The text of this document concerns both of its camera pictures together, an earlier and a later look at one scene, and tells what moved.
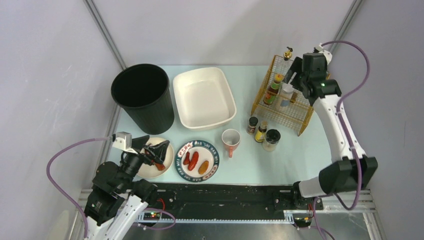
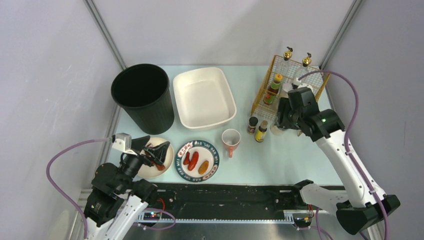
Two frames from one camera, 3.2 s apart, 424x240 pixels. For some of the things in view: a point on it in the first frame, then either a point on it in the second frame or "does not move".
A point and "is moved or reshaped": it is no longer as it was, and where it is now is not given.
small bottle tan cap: [260, 135] does not move
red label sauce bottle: [273, 89] does not move
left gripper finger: [137, 143] does not move
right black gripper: [298, 76] -> [284, 117]
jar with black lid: [272, 137] is moved or reshaped
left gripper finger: [158, 150] does not move
